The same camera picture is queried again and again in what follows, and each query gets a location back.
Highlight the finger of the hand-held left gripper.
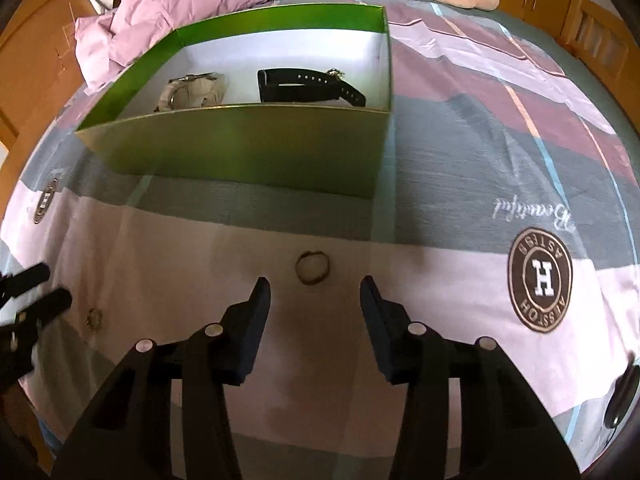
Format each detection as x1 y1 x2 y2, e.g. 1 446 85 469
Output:
0 287 73 342
0 264 50 302

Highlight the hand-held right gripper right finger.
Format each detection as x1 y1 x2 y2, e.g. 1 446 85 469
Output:
360 275 581 480

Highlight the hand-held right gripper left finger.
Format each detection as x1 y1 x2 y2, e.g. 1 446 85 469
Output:
50 276 273 480

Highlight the dark metal ring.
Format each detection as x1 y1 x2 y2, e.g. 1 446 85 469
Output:
295 251 331 286

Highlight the green cardboard box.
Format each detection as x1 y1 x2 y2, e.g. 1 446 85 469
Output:
75 4 393 198

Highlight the printed bed sheet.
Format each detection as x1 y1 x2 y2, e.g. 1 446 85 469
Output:
0 0 640 461

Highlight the black wrist watch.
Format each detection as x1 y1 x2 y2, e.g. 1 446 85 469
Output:
257 69 367 107

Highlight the black round object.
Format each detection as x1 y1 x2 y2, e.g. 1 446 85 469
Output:
602 362 640 431

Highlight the wooden bed side frame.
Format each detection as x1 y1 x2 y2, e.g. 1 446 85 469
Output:
560 0 640 93

